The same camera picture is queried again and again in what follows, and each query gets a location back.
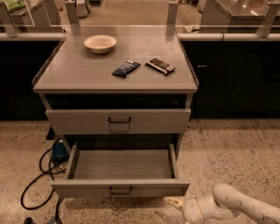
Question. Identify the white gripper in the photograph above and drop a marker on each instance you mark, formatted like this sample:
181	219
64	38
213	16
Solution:
191	212

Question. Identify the grey drawer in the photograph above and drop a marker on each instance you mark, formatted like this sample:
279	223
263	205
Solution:
150	173
95	121

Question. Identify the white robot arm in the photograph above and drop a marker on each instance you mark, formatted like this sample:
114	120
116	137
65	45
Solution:
225	203

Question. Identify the grey drawer cabinet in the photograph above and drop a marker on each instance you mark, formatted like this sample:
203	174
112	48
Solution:
78	78

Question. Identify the blue power box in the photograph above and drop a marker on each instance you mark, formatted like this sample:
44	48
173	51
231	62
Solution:
59	152

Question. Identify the black snack bar packet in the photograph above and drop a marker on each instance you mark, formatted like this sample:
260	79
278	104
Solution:
160	66

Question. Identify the blue snack packet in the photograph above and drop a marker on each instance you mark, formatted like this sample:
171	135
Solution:
125	69

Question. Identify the white ceramic bowl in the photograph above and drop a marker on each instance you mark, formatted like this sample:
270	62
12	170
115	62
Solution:
100	44

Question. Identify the black lower drawer handle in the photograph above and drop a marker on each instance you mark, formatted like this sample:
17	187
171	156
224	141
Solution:
120	191

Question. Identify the black drawer handle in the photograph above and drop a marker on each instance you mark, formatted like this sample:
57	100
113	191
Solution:
120	191
119	121

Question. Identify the black upper drawer handle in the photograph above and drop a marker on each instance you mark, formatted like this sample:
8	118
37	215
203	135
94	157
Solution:
119	121

